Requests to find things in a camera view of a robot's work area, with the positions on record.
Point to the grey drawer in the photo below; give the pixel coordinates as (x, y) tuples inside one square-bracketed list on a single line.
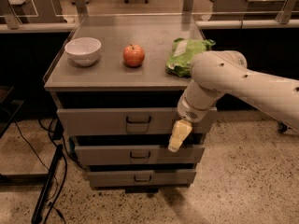
[(117, 121), (141, 178), (123, 155)]

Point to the red apple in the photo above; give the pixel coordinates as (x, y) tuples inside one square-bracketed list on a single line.
[(133, 55)]

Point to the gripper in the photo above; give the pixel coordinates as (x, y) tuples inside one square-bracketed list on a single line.
[(189, 112)]

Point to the grey bottom drawer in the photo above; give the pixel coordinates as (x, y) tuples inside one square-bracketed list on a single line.
[(141, 178)]

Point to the grey drawer cabinet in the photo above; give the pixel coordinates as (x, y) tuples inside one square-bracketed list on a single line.
[(110, 83)]

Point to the white ceramic bowl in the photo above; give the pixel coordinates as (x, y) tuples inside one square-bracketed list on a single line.
[(83, 51)]

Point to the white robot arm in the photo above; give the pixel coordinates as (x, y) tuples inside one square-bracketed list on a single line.
[(216, 73)]

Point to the white horizontal rail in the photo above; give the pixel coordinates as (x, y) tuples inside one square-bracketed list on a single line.
[(254, 24)]

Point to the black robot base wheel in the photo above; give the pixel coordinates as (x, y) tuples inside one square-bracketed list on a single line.
[(282, 128)]

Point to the black bar on floor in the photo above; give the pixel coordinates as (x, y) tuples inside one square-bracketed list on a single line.
[(37, 215)]

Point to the clear acrylic barrier panel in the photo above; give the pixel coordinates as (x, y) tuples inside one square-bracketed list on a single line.
[(53, 10)]

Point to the green snack bag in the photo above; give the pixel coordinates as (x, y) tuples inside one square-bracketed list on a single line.
[(183, 50)]

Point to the dark side table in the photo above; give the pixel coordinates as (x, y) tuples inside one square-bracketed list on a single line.
[(9, 107)]

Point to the grey middle drawer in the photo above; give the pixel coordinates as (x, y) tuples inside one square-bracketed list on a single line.
[(123, 155)]

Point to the grey top drawer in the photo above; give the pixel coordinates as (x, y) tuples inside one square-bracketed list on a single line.
[(117, 121)]

